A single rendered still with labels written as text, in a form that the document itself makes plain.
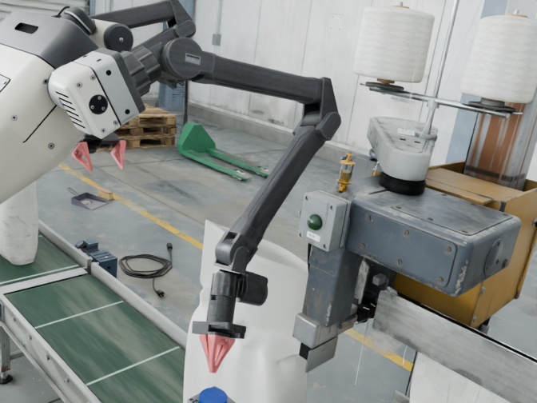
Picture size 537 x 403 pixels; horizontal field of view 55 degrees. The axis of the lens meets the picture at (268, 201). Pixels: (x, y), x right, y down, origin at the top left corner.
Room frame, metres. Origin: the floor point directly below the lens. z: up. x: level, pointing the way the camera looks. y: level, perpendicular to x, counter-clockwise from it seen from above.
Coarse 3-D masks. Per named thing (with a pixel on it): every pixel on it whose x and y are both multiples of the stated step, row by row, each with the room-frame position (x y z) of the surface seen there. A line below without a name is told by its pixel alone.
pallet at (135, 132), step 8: (120, 128) 6.14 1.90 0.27; (128, 128) 6.23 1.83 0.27; (136, 128) 6.32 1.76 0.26; (144, 128) 6.85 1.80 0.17; (152, 128) 6.90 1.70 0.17; (160, 128) 6.99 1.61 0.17; (168, 128) 6.68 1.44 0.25; (176, 128) 6.78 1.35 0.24; (120, 136) 6.18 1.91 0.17; (128, 136) 6.25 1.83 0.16; (136, 136) 6.31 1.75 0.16; (144, 136) 6.40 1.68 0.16; (152, 136) 6.49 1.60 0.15; (160, 136) 6.59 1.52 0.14
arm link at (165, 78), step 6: (150, 48) 1.01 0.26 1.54; (156, 48) 1.02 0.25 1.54; (162, 48) 1.02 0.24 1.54; (156, 54) 1.01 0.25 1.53; (162, 66) 1.02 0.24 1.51; (162, 72) 1.02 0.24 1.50; (162, 78) 1.05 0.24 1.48; (168, 78) 1.04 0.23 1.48; (174, 78) 1.03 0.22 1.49; (168, 84) 1.06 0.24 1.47; (174, 84) 1.06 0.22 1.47; (180, 84) 1.03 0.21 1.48
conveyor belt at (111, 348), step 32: (64, 288) 2.07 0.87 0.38; (96, 288) 2.11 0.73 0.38; (32, 320) 1.79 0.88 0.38; (64, 320) 1.82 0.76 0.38; (96, 320) 1.85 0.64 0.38; (128, 320) 1.88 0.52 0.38; (64, 352) 1.62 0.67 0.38; (96, 352) 1.64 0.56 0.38; (128, 352) 1.67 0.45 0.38; (160, 352) 1.70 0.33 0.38; (96, 384) 1.47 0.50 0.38; (128, 384) 1.49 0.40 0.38; (160, 384) 1.51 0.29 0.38
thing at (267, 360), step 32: (256, 256) 1.23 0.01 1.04; (288, 256) 1.28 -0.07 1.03; (288, 288) 1.18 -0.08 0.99; (192, 320) 1.33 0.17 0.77; (256, 320) 1.21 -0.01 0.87; (288, 320) 1.17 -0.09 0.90; (192, 352) 1.29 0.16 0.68; (256, 352) 1.16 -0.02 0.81; (288, 352) 1.14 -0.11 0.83; (192, 384) 1.28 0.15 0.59; (224, 384) 1.19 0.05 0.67; (256, 384) 1.13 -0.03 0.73; (288, 384) 1.11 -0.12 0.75
